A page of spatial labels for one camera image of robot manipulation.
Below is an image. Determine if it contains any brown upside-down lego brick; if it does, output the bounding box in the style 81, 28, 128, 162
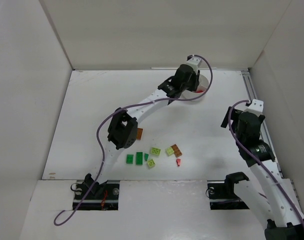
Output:
136, 128, 143, 140

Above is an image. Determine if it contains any green rounded lego brick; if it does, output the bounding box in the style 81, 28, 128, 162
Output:
126, 154, 134, 165

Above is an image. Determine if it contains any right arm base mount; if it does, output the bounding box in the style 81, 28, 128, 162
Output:
205, 172, 250, 211

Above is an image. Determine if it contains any white round divided container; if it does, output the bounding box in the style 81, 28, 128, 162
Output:
181, 74, 210, 102

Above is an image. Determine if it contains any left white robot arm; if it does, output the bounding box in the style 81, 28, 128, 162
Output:
84, 58, 200, 196

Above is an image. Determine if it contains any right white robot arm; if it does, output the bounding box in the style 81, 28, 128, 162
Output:
221, 104, 304, 240

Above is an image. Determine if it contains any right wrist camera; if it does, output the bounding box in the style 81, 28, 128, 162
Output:
244, 99, 264, 117

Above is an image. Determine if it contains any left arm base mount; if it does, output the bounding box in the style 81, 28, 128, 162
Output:
70, 174, 120, 211

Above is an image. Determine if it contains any lime long lego brick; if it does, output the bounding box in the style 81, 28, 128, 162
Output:
150, 147, 161, 156

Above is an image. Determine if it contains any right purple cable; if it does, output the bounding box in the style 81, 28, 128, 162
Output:
228, 99, 304, 240

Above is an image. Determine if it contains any lime square lego brick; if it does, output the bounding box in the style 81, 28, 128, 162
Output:
146, 159, 156, 169

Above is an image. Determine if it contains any lime small lego brick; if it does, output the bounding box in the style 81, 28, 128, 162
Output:
165, 147, 174, 156

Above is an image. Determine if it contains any red sloped lego piece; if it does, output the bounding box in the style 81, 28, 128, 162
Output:
176, 158, 181, 167

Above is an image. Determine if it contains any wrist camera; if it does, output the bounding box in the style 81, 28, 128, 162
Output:
186, 55, 203, 68
244, 99, 264, 117

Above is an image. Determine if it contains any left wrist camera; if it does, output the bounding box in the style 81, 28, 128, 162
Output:
186, 55, 203, 68

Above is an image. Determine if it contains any aluminium rail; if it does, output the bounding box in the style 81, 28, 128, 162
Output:
241, 70, 295, 191

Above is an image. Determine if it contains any brown studded lego brick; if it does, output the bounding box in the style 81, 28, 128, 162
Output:
171, 144, 182, 158

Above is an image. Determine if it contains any green long lego brick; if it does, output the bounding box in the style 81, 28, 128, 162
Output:
135, 152, 143, 166

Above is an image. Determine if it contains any dark green curved lego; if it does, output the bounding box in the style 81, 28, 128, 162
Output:
144, 153, 149, 161

